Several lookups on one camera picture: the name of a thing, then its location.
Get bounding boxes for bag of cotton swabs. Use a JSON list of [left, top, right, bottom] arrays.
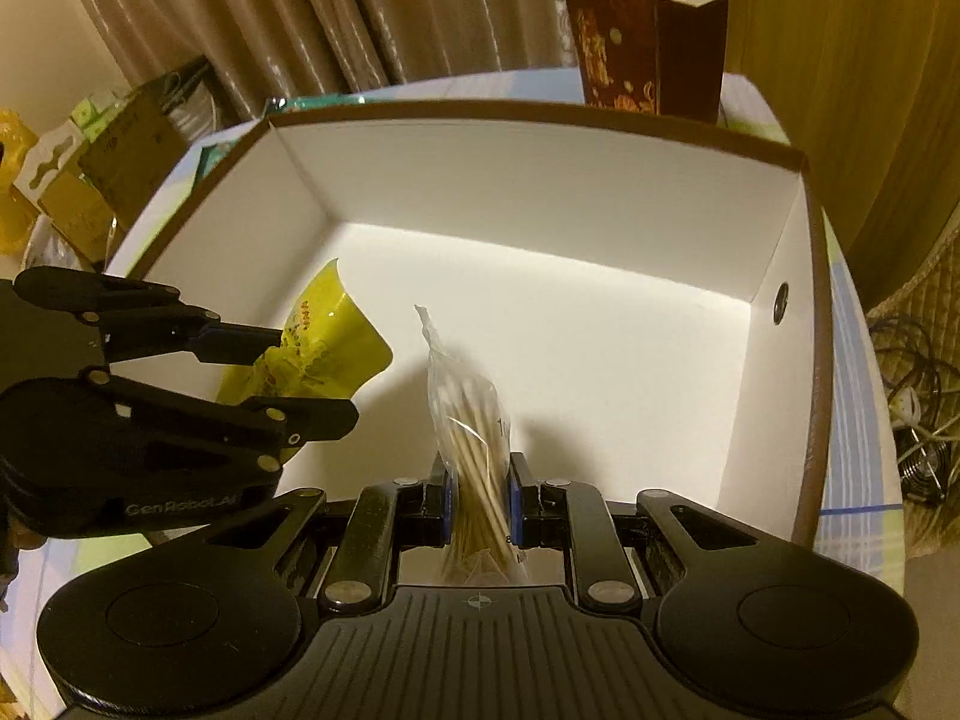
[[416, 305, 527, 587]]

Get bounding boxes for yellow snack packet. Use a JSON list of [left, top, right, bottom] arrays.
[[217, 260, 394, 405]]

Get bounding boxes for cardboard boxes beside table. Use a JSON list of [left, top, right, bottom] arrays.
[[2, 55, 235, 268]]

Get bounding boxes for brown cardboard box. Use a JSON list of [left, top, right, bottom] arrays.
[[104, 96, 836, 550]]

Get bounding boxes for green snack packet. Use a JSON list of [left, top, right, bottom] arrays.
[[194, 94, 366, 184]]

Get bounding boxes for checked tablecloth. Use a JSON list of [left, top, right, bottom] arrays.
[[0, 67, 910, 720]]

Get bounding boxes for beige curtain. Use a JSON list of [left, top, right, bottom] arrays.
[[82, 0, 576, 119]]

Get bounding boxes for quilted beige chair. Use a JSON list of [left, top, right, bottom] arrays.
[[867, 231, 958, 559]]

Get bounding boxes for dark red gift bag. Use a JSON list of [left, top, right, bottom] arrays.
[[565, 0, 729, 125]]

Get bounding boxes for yellow wooden door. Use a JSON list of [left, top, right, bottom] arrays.
[[727, 0, 958, 305]]

